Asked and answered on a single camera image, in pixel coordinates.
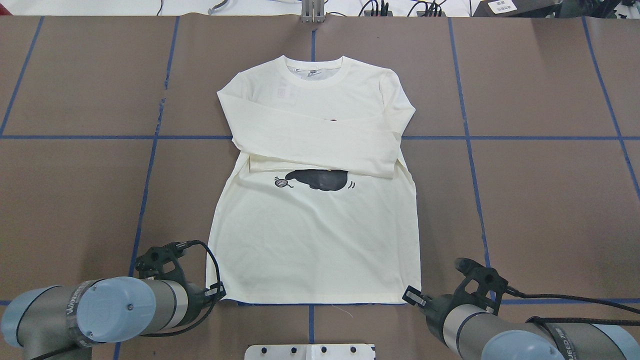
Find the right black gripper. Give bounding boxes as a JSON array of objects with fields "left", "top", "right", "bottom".
[{"left": 402, "top": 257, "right": 509, "bottom": 321}]

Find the aluminium frame post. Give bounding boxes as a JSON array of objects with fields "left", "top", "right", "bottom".
[{"left": 300, "top": 0, "right": 326, "bottom": 24}]

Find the cream long-sleeve cat shirt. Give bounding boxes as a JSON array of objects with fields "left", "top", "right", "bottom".
[{"left": 208, "top": 55, "right": 422, "bottom": 305}]

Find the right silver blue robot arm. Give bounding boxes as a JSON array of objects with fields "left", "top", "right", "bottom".
[{"left": 402, "top": 257, "right": 640, "bottom": 360}]

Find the white camera mast base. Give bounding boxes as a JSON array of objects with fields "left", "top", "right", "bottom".
[{"left": 244, "top": 343, "right": 377, "bottom": 360}]

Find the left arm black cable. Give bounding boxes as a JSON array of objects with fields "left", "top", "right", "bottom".
[{"left": 140, "top": 240, "right": 223, "bottom": 338}]

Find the black box with label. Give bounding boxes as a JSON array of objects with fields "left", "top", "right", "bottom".
[{"left": 471, "top": 0, "right": 563, "bottom": 18}]

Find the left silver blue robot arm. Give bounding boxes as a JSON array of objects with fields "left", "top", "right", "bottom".
[{"left": 1, "top": 240, "right": 226, "bottom": 360}]

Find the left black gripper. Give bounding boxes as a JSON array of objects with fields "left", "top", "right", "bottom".
[{"left": 135, "top": 241, "right": 226, "bottom": 316}]

